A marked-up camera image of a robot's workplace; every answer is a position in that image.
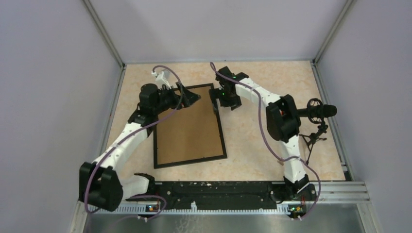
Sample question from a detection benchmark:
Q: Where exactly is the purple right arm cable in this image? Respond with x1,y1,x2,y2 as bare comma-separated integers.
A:
209,62,322,220

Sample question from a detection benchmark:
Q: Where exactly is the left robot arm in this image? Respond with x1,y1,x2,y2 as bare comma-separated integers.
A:
79,83,201,212

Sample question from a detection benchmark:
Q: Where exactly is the black microphone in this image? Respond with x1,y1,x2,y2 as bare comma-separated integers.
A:
297,98,337,165

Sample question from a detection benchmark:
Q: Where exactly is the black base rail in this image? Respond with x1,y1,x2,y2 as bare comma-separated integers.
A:
125,181,318,211

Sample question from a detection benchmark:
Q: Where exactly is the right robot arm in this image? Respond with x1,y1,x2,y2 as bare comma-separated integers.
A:
210,63,316,201

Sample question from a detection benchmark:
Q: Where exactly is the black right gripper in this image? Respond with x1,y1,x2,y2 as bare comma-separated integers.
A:
208,87,241,114

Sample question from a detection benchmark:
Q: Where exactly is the brown frame backing board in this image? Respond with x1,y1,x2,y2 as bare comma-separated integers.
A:
156,86,224,165

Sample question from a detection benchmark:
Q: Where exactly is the black picture frame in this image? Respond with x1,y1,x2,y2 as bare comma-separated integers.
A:
153,83,228,169

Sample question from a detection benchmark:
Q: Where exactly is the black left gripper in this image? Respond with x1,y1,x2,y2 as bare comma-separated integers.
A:
154,81,201,115

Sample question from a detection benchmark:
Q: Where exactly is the aluminium enclosure frame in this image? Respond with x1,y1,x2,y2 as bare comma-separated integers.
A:
69,0,382,233

